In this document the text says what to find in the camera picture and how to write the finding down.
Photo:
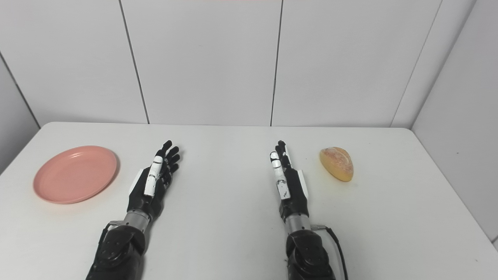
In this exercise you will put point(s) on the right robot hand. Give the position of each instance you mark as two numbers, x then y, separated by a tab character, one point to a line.
290	182

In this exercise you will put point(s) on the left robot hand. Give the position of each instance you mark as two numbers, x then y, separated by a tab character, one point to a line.
155	182

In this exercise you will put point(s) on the bread roll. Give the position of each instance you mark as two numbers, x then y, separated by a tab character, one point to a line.
337	163

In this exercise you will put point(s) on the pink plate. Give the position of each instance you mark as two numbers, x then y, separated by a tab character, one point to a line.
75	174

